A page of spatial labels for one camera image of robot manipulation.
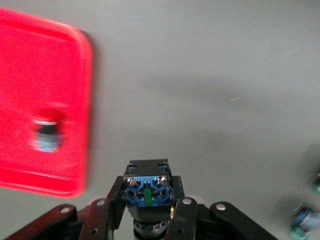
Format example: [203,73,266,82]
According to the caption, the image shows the dark grey table mat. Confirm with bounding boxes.
[0,0,320,240]

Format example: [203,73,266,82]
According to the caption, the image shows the red push button switch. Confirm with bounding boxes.
[123,158,175,238]
[30,106,65,154]

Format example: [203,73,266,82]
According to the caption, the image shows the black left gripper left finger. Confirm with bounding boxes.
[3,175,126,240]

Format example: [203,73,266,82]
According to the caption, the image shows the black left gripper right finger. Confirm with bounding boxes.
[164,175,279,240]

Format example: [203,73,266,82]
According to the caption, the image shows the red plastic tray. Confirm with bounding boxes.
[0,6,94,199]

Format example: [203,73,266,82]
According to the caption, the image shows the green push button switch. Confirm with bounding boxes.
[289,202,320,240]
[309,169,320,199]

